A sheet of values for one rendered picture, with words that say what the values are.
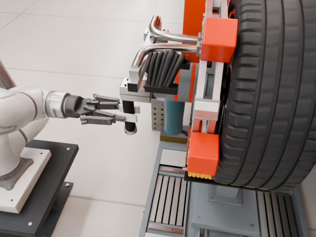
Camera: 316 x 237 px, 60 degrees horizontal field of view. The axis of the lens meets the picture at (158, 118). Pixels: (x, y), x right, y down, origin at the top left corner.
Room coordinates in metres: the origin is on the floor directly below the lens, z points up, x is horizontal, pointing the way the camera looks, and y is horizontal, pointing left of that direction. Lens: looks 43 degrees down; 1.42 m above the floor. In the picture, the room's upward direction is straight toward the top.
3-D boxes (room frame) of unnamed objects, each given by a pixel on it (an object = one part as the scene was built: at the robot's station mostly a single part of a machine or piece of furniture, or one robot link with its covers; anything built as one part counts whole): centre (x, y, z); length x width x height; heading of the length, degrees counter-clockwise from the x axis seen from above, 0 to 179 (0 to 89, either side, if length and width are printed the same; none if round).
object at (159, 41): (0.98, 0.01, 0.93); 0.09 x 0.05 x 0.05; 80
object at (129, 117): (0.63, 0.10, 0.83); 0.07 x 0.01 x 0.03; 79
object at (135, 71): (0.71, -0.03, 1.03); 0.19 x 0.18 x 0.11; 80
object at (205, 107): (0.78, -0.17, 0.85); 0.54 x 0.07 x 0.54; 170
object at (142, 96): (0.65, 0.06, 0.93); 0.09 x 0.05 x 0.05; 80
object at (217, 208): (0.75, -0.33, 0.32); 0.40 x 0.30 x 0.28; 170
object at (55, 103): (0.69, 0.32, 0.83); 0.09 x 0.06 x 0.09; 170
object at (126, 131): (0.65, 0.09, 0.83); 0.04 x 0.04 x 0.16
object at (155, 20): (0.90, -0.06, 1.03); 0.19 x 0.18 x 0.11; 80
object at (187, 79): (0.79, -0.10, 0.85); 0.21 x 0.14 x 0.14; 80
